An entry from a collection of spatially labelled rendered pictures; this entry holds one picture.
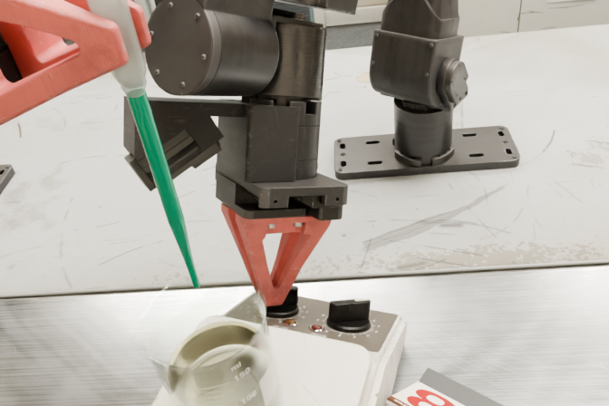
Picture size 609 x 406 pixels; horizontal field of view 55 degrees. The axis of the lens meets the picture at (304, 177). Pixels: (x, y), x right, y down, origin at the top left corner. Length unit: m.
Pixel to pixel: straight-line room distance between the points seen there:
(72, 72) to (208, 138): 0.17
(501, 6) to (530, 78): 1.98
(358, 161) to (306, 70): 0.27
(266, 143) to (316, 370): 0.14
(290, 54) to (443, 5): 0.22
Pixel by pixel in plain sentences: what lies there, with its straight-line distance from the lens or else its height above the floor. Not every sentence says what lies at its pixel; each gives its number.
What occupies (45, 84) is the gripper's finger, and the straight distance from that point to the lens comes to 0.23.
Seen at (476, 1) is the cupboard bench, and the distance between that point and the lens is 2.77.
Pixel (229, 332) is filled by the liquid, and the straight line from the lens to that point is 0.35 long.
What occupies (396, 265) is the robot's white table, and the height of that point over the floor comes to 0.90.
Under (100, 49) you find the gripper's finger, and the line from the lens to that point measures 0.21.
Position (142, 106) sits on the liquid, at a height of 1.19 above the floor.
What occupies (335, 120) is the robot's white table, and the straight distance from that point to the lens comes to 0.75.
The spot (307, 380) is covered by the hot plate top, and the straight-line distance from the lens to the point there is 0.37.
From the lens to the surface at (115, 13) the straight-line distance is 0.21.
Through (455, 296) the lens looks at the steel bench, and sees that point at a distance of 0.52.
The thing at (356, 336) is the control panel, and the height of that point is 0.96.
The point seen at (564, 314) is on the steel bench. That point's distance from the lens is 0.53.
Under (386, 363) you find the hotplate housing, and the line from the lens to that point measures 0.40.
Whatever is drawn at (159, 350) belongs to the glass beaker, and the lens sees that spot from 0.33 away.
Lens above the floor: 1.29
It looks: 37 degrees down
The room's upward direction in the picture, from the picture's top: 8 degrees counter-clockwise
